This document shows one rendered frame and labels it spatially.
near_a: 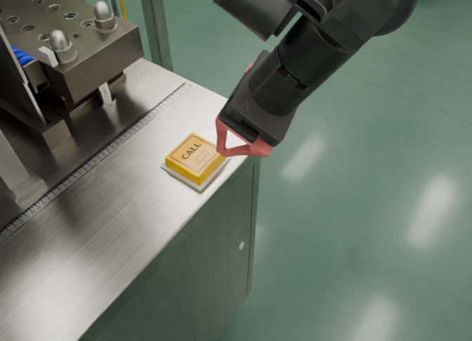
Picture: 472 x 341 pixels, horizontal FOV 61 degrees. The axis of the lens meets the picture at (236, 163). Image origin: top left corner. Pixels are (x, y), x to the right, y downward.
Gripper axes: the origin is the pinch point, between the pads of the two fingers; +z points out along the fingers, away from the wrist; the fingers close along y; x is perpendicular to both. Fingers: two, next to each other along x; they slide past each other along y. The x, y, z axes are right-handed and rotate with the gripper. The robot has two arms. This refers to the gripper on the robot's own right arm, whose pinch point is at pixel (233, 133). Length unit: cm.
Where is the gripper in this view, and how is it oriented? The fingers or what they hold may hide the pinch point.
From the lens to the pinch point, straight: 50.0
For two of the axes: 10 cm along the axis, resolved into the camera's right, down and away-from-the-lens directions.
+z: -4.6, 4.2, 7.9
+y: -3.8, 7.1, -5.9
